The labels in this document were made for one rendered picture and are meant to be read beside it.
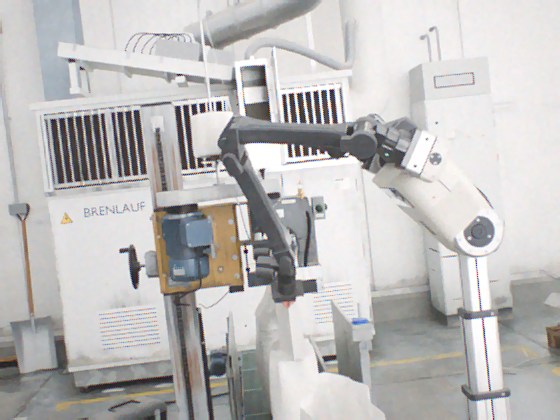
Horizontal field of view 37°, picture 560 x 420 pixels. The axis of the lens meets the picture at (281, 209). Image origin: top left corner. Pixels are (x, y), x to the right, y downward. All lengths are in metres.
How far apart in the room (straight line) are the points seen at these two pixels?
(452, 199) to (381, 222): 4.88
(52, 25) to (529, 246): 4.49
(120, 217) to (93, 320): 0.76
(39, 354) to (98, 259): 1.50
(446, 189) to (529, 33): 5.39
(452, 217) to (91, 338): 4.01
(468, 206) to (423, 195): 0.16
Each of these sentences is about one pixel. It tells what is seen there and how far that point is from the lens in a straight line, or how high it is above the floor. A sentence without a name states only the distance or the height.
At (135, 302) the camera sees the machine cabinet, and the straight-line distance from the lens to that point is 6.02.
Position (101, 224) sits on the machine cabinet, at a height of 1.19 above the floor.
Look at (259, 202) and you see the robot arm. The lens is 2.44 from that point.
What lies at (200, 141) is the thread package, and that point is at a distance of 3.01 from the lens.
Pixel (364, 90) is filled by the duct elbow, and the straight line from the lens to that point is 6.33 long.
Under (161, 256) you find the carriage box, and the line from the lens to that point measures 3.21.
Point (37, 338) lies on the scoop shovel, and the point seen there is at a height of 0.26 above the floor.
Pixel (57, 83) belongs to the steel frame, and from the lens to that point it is 6.94.
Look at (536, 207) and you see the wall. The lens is 7.70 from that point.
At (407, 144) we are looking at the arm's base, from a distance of 2.27.
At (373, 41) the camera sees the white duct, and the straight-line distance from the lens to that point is 6.38.
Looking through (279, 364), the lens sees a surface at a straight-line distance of 2.82.
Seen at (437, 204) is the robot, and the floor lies 1.30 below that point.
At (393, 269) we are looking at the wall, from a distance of 7.40.
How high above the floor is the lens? 1.46
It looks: 3 degrees down
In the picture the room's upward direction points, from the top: 6 degrees counter-clockwise
